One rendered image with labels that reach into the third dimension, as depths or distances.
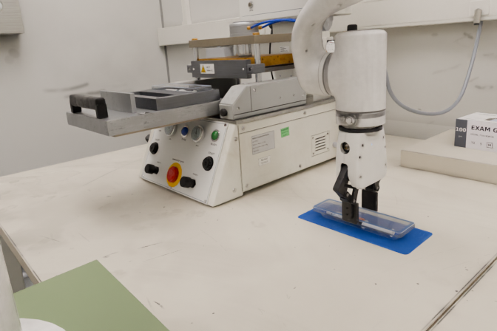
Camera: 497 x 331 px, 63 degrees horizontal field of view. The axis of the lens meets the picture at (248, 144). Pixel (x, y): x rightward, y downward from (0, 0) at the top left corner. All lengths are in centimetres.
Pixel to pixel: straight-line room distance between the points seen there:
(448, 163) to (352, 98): 46
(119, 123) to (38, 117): 152
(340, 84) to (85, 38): 185
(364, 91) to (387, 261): 27
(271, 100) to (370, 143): 33
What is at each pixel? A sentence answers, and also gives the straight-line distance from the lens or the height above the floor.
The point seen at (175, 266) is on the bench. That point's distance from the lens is 70.
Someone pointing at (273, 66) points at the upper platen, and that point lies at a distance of 106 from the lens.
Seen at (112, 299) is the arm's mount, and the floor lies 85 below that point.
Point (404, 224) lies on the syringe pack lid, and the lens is 76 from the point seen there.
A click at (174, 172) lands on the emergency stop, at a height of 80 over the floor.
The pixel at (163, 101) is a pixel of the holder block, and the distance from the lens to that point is 86.
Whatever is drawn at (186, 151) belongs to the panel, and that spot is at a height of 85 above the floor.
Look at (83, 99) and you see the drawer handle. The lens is 88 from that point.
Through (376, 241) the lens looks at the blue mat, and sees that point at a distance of 75.
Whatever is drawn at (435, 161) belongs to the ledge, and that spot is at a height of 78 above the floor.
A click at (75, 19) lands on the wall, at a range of 237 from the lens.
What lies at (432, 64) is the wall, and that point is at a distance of 142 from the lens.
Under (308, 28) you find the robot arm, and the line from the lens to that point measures 69.
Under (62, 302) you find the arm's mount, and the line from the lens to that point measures 49.
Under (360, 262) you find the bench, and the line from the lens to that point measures 68.
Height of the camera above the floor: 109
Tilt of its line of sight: 14 degrees down
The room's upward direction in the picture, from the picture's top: 4 degrees counter-clockwise
